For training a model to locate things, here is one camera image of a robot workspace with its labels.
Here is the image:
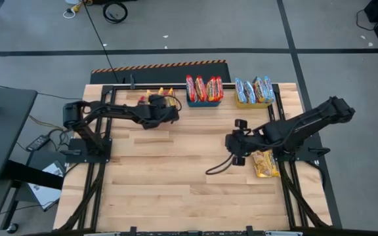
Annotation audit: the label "black power adapter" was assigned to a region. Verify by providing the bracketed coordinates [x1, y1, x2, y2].
[26, 134, 51, 152]

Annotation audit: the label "thin black cable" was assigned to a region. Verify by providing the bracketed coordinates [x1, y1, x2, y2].
[355, 9, 377, 32]

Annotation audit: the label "yellow and white power cord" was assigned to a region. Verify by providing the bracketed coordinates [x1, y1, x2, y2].
[62, 0, 93, 19]

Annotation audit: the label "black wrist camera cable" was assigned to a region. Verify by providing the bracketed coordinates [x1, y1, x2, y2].
[205, 153, 236, 176]

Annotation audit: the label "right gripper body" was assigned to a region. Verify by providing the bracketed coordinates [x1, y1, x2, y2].
[224, 128, 254, 157]

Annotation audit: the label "black mat with hazard stripe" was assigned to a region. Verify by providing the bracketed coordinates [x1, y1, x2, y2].
[89, 59, 232, 85]

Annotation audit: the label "black aluminium table frame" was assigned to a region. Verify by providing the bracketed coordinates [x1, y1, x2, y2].
[56, 83, 333, 236]

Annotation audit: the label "white printed box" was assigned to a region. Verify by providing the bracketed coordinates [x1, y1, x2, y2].
[27, 160, 66, 211]

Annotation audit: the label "long black floor cable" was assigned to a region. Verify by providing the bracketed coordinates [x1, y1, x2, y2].
[82, 0, 121, 85]

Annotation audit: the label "black caster wheel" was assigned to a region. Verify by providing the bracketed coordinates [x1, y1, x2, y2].
[6, 222, 20, 235]

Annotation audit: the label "blue plastic bin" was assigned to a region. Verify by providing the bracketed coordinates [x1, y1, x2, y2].
[185, 96, 222, 108]

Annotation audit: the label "black desk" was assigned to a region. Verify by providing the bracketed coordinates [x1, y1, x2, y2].
[0, 85, 65, 232]

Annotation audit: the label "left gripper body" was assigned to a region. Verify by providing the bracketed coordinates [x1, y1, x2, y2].
[140, 104, 180, 130]

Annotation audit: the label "yellow cable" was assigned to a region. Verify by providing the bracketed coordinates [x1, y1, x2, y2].
[28, 114, 68, 132]

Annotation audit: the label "coiled black cable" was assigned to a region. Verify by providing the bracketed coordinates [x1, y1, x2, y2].
[102, 1, 129, 24]

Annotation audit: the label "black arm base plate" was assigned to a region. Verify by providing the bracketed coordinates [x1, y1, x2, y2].
[272, 136, 331, 161]
[60, 137, 113, 164]

